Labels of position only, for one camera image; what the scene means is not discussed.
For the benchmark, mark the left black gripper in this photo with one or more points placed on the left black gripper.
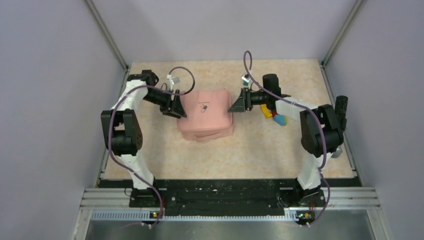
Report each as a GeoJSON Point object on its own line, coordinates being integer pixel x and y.
{"type": "Point", "coordinates": [173, 107]}

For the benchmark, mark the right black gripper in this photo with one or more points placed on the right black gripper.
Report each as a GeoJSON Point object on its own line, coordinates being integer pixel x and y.
{"type": "Point", "coordinates": [244, 103]}

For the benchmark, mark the pink medicine kit case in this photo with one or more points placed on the pink medicine kit case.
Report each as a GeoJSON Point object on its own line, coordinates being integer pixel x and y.
{"type": "Point", "coordinates": [207, 115]}

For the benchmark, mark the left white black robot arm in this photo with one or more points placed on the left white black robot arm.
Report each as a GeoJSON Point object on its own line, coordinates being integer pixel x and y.
{"type": "Point", "coordinates": [122, 133]}

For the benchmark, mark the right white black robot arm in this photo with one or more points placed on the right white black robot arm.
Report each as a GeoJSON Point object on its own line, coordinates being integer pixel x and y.
{"type": "Point", "coordinates": [322, 127]}

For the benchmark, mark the colourful toy blocks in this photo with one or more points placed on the colourful toy blocks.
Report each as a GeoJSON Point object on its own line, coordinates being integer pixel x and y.
{"type": "Point", "coordinates": [281, 120]}

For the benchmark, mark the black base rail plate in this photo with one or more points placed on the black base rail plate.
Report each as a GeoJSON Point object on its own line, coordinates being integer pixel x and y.
{"type": "Point", "coordinates": [219, 197]}

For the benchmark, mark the black stand with handle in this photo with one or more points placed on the black stand with handle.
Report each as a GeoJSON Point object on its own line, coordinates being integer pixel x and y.
{"type": "Point", "coordinates": [340, 109]}

